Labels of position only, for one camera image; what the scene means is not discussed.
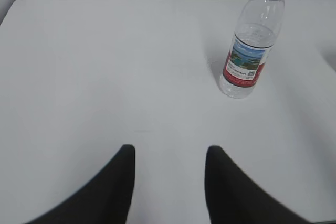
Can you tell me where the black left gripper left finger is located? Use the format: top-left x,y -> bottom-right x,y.
31,144 -> 135,223

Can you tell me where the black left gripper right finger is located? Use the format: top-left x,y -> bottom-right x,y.
205,145 -> 336,224

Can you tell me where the clear plastic water bottle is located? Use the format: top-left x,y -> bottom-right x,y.
219,0 -> 285,99

